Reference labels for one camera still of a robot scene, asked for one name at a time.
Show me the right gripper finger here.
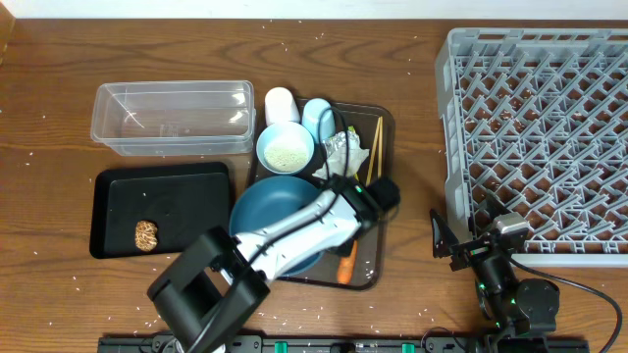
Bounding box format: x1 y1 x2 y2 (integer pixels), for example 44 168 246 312
430 209 459 258
485 194 510 221

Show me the orange carrot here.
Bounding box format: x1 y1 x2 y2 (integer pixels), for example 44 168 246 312
337 241 358 284

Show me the light blue rice bowl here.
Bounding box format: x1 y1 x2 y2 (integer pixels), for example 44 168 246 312
256 122 315 175

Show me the brown food scrap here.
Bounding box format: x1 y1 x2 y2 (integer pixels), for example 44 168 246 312
134 221 158 252

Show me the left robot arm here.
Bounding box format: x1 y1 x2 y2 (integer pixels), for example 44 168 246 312
147 176 398 352

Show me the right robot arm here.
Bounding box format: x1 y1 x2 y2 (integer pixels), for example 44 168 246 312
430 196 559 352

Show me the grey dishwasher rack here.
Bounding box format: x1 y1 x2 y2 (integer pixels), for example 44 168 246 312
435 28 627 268

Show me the crumpled white paper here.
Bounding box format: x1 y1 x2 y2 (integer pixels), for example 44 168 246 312
313 131 369 179

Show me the yellow green wrapper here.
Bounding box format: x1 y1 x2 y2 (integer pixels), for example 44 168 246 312
347 126 359 181

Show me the left wooden chopstick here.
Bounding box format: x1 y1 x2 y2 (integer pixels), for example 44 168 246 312
365 122 379 185

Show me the brown serving tray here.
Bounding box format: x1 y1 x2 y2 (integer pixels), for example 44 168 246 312
244 97 396 291

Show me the dark blue plate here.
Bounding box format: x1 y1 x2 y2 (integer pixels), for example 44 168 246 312
229 176 329 277

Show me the light blue plastic cup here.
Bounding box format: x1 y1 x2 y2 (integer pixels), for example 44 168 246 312
301 98 336 143

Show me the white plastic cup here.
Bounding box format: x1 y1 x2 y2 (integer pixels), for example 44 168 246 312
264 87 300 126

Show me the black plastic tray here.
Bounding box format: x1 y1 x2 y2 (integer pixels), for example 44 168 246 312
89 162 234 259

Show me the clear plastic container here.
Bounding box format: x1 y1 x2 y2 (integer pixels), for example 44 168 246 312
90 80 256 157

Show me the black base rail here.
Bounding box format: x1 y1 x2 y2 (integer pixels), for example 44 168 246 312
96 333 590 353

